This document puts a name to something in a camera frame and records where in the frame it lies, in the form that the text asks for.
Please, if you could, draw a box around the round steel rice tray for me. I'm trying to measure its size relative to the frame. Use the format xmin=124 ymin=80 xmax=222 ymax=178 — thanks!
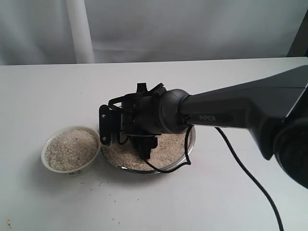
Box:
xmin=101 ymin=131 xmax=186 ymax=175

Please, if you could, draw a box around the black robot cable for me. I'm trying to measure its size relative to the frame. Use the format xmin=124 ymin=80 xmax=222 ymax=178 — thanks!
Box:
xmin=107 ymin=95 xmax=283 ymax=231

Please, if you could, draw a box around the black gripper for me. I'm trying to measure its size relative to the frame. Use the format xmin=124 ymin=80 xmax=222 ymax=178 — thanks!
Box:
xmin=99 ymin=92 xmax=164 ymax=159

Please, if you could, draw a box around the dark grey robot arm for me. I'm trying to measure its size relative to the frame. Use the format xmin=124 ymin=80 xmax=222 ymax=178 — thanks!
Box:
xmin=99 ymin=65 xmax=308 ymax=187

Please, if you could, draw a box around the white ceramic rice bowl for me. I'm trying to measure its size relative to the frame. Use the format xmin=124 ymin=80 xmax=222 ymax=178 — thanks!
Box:
xmin=41 ymin=126 xmax=101 ymax=176

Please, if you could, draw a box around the white backdrop curtain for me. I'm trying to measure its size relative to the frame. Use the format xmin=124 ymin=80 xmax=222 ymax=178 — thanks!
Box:
xmin=0 ymin=0 xmax=308 ymax=65

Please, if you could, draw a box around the white vertical pole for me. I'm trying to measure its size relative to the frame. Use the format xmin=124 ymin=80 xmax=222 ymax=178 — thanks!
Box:
xmin=66 ymin=0 xmax=95 ymax=64

